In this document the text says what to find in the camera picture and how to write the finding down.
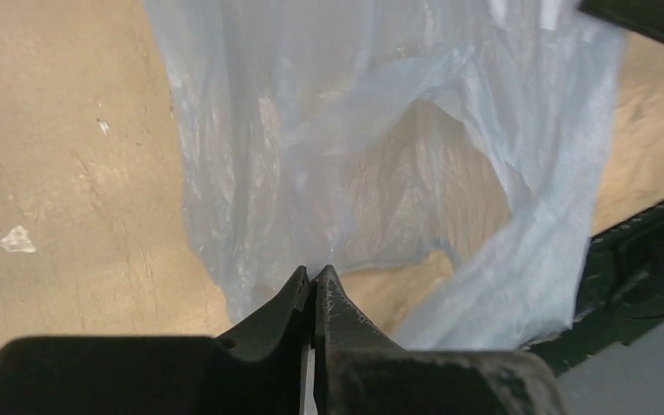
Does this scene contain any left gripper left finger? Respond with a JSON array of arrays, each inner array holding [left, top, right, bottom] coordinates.
[[0, 268, 310, 414]]

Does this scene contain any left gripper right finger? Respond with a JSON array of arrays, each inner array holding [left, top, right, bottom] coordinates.
[[314, 265, 567, 414]]

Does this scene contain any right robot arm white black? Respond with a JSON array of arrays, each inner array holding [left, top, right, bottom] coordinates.
[[578, 0, 664, 44]]

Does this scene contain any blue plastic trash bag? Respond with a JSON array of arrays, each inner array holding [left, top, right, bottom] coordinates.
[[144, 1, 625, 349]]

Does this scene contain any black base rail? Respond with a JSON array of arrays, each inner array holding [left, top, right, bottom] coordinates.
[[528, 200, 664, 374]]

